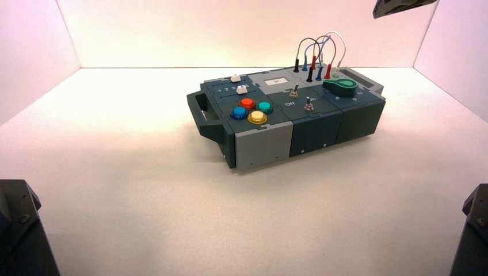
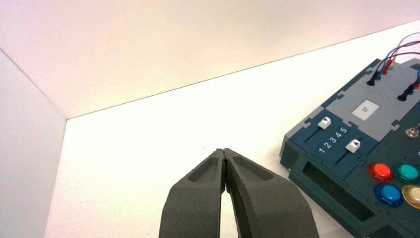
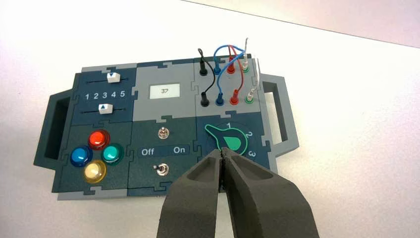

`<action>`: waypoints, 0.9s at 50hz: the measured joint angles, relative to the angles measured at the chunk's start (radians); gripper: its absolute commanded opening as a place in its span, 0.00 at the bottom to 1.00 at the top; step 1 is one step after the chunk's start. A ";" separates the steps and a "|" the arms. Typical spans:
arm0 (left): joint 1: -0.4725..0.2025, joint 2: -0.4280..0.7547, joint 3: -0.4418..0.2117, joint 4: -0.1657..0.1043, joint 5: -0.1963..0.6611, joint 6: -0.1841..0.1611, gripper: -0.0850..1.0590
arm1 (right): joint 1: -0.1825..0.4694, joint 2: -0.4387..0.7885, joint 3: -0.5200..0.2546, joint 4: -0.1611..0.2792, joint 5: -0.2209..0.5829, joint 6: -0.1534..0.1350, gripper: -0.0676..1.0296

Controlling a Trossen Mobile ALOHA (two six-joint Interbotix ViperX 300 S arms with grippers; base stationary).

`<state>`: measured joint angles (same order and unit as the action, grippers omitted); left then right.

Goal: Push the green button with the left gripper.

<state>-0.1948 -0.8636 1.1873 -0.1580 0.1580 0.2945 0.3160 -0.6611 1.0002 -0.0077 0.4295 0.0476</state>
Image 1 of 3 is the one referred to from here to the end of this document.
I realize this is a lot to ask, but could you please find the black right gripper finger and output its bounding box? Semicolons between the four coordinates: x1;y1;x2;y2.
372;0;439;20

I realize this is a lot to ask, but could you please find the yellow round push button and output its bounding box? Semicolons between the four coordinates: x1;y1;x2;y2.
247;110;268;125

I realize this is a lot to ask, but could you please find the blue round push button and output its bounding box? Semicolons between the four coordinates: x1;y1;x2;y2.
230;106;249;121

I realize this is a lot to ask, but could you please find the white jumper lead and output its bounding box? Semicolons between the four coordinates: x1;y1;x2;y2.
320;31;347;79

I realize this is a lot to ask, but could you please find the red jumper lead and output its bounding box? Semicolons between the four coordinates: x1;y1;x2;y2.
310;34;337;80

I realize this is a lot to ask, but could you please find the green rotary knob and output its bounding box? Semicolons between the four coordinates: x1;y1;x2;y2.
322;79;359;99

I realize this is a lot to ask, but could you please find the blue jumper lead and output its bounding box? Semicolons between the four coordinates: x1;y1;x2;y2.
302;41;329;82

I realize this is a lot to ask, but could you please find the black jumper lead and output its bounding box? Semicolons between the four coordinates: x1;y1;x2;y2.
293;37;323;83

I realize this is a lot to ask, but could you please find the dark teal grey control box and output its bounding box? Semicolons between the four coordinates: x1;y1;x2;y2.
186;66;386;170

